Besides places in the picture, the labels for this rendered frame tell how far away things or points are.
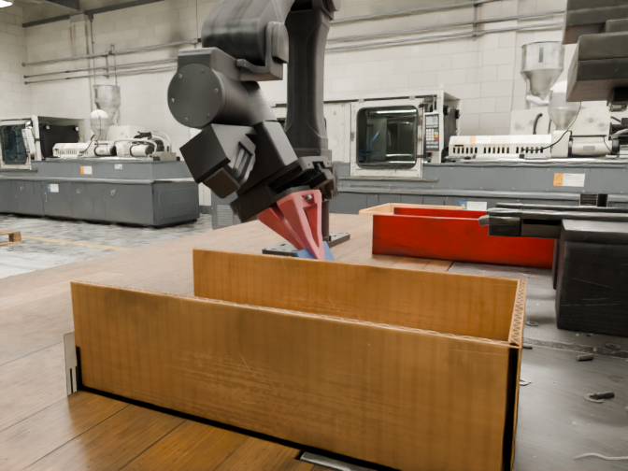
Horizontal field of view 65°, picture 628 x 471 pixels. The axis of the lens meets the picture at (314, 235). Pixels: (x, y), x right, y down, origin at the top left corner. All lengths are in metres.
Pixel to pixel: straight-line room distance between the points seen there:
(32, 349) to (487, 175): 4.80
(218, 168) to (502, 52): 6.73
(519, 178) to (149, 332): 4.82
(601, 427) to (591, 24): 0.34
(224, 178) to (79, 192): 7.96
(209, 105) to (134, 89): 9.93
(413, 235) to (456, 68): 6.57
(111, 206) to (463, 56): 5.40
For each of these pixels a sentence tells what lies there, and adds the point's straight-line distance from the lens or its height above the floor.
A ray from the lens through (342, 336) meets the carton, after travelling 0.23.
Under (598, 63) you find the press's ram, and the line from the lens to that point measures 0.48.
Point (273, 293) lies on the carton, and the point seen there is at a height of 0.94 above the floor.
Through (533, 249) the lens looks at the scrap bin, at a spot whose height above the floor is 0.92.
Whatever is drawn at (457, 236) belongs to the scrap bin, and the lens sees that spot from 0.70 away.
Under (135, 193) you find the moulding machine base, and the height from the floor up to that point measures 0.51.
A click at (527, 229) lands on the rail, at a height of 0.97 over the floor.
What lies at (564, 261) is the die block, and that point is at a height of 0.96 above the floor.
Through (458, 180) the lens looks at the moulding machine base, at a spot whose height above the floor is 0.80.
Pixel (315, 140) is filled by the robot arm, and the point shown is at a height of 1.07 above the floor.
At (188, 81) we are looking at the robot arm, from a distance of 0.47.
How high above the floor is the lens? 1.04
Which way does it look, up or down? 9 degrees down
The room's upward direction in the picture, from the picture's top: straight up
